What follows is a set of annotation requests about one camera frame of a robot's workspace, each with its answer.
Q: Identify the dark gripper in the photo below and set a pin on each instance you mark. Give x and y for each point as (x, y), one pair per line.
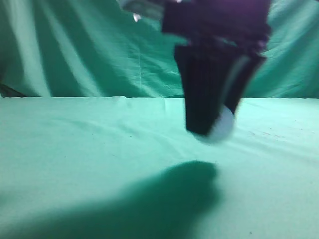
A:
(209, 26)

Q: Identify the white dimpled ball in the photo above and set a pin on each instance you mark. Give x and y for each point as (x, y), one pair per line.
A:
(221, 130)

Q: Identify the green backdrop cloth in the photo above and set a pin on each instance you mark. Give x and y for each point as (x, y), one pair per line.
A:
(90, 48)

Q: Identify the green table cloth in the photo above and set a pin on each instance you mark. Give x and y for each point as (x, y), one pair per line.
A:
(125, 168)

